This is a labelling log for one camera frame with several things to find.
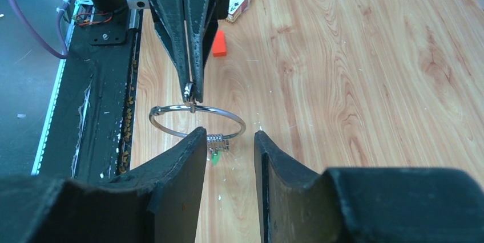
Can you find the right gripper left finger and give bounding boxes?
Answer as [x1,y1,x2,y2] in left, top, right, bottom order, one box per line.
[1,127,207,242]

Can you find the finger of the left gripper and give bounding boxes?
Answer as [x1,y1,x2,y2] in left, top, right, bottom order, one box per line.
[183,0,229,103]
[149,0,190,90]

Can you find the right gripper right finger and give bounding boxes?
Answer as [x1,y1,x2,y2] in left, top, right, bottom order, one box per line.
[254,131,483,242]

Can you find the key with green tag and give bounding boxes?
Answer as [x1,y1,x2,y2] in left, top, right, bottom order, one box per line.
[211,151,221,165]

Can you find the metal keyring with keys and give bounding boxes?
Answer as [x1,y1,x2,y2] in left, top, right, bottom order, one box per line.
[148,82,247,155]

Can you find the red rectangular block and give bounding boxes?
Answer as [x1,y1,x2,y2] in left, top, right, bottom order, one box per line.
[212,30,227,57]

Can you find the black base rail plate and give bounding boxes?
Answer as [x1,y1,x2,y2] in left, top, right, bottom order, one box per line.
[31,9,143,183]

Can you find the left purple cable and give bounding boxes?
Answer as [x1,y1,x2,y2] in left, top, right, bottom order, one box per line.
[3,0,72,60]

